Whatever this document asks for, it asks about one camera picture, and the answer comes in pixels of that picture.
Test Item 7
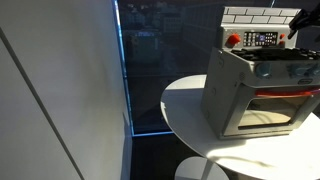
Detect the black stove burner grate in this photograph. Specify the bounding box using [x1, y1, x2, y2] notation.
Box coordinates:
[233, 47, 320, 62]

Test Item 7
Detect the large red stove knob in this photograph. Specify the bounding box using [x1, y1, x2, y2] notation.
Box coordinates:
[225, 33, 242, 48]

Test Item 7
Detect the blue stove burner knob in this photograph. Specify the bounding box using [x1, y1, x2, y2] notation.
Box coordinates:
[288, 63, 310, 79]
[254, 62, 273, 80]
[308, 62, 320, 78]

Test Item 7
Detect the black stove control display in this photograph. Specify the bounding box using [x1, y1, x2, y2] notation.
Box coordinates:
[243, 31, 279, 48]

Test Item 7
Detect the grey oven door with window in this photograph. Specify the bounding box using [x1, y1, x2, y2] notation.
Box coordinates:
[222, 83, 320, 137]

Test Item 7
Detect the grey toy stove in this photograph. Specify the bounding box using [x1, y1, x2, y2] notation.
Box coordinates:
[200, 6, 320, 140]

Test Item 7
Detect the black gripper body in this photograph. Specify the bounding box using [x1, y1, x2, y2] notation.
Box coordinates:
[307, 2, 320, 27]

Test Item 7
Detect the blue lit window frame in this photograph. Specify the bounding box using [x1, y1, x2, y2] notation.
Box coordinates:
[112, 0, 175, 138]

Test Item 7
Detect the red oven door handle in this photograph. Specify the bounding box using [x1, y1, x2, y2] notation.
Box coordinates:
[254, 87, 320, 99]

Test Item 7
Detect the round white table base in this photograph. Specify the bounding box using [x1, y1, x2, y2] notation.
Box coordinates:
[174, 156, 230, 180]

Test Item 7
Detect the white table post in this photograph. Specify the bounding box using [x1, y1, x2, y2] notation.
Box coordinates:
[200, 159, 215, 180]

